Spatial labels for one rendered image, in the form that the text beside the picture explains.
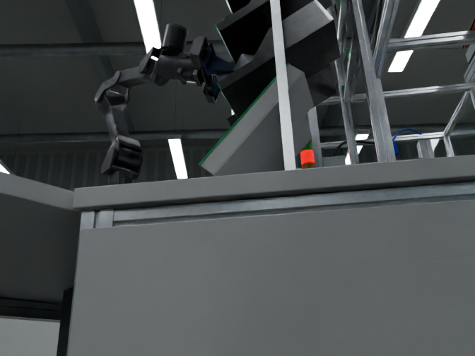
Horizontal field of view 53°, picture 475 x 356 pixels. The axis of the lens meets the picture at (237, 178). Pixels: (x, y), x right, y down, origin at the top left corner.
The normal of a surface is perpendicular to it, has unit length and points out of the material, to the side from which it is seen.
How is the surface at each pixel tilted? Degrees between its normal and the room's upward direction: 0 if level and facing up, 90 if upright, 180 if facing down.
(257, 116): 90
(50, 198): 90
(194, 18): 180
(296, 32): 90
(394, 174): 90
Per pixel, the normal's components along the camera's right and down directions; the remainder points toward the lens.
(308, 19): -0.29, -0.39
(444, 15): 0.04, 0.91
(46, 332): 0.01, -0.41
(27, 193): 0.72, -0.31
